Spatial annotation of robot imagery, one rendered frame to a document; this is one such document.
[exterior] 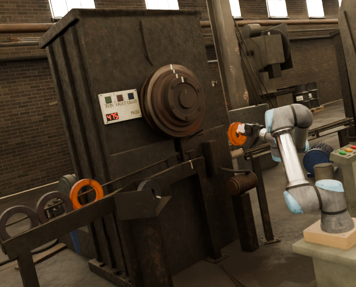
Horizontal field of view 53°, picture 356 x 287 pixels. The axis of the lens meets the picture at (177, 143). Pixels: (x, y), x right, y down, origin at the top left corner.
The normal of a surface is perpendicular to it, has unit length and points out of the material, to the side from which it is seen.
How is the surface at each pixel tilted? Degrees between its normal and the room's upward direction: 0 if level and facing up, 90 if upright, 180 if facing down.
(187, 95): 90
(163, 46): 90
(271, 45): 92
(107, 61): 90
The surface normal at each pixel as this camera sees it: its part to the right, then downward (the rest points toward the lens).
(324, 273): -0.79, 0.22
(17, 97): 0.61, -0.05
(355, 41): -0.89, 0.22
